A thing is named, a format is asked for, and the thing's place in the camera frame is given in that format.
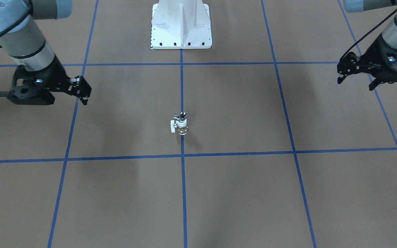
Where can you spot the grey metal pipe fitting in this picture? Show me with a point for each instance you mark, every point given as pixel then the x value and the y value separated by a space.
pixel 181 117

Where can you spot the white brass PPR valve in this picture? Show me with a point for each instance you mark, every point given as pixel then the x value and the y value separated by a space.
pixel 180 127

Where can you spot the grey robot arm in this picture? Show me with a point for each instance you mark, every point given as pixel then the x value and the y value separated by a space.
pixel 389 33
pixel 21 37

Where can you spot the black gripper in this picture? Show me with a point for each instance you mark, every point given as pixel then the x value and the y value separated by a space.
pixel 373 57
pixel 54 74

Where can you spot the white camera stand base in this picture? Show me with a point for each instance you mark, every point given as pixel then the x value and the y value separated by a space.
pixel 181 24

